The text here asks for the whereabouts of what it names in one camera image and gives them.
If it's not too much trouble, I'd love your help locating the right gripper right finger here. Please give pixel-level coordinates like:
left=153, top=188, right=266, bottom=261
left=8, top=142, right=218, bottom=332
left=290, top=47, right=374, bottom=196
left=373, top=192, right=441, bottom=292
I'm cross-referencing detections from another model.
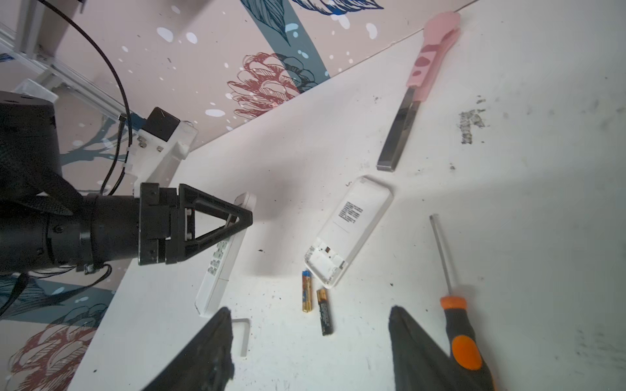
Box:
left=389, top=306, right=481, bottom=390

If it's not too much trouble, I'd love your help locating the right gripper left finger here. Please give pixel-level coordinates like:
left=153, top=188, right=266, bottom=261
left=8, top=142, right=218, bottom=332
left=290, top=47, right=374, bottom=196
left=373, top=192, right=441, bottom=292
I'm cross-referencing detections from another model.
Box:
left=145, top=307, right=235, bottom=391

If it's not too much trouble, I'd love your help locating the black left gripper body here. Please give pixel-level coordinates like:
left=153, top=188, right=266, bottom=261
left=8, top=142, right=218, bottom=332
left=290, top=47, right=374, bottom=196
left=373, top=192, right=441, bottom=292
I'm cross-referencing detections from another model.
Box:
left=139, top=182, right=181, bottom=266

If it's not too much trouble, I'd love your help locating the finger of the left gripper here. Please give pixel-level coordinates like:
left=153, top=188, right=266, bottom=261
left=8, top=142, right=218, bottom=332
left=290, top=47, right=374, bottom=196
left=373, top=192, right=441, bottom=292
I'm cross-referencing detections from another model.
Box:
left=177, top=184, right=253, bottom=262

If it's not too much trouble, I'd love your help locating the white battery cover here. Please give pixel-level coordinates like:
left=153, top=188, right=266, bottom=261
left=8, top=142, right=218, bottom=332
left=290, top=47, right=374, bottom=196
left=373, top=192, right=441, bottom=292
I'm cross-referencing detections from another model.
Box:
left=231, top=319, right=250, bottom=358

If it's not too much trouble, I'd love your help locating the orange black screwdriver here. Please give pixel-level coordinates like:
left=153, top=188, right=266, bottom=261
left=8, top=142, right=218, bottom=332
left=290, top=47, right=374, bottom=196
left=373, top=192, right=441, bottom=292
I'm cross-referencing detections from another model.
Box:
left=429, top=214, right=496, bottom=390

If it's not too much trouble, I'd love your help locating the white remote control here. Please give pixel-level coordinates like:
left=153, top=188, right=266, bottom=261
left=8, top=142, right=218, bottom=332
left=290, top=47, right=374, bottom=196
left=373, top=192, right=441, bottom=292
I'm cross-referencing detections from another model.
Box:
left=304, top=176, right=394, bottom=289
left=194, top=191, right=258, bottom=318

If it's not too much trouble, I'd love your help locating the battery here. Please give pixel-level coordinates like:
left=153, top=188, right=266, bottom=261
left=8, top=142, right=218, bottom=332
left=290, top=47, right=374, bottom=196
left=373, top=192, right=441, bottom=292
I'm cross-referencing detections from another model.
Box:
left=316, top=288, right=334, bottom=337
left=302, top=270, right=312, bottom=313

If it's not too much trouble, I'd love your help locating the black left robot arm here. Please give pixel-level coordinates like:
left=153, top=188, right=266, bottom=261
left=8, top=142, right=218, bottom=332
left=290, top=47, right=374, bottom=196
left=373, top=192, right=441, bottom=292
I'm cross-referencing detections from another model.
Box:
left=1, top=91, right=253, bottom=316

